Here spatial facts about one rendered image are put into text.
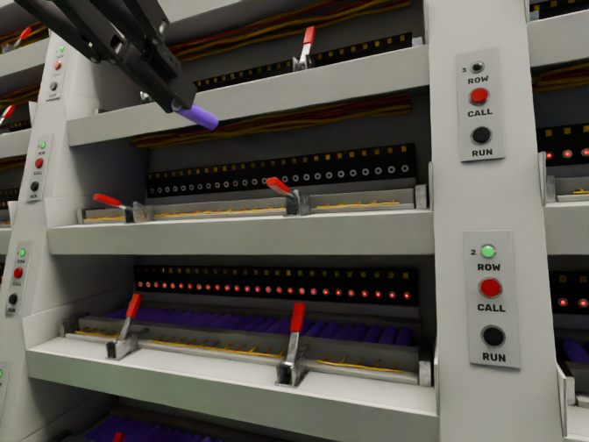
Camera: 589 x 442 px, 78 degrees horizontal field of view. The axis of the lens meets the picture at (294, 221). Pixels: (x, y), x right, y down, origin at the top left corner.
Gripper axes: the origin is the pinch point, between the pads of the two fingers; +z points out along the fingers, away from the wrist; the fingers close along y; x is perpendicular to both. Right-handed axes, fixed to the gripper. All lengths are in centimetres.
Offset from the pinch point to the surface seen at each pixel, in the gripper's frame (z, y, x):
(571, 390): 24.0, -36.6, 23.4
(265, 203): 19.9, -3.0, 4.4
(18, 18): 11, 78, -51
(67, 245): 17.5, 30.8, 11.6
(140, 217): 17.2, 16.4, 7.2
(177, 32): 15.5, 21.3, -32.3
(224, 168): 28.5, 12.3, -8.2
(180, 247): 17.7, 7.6, 11.8
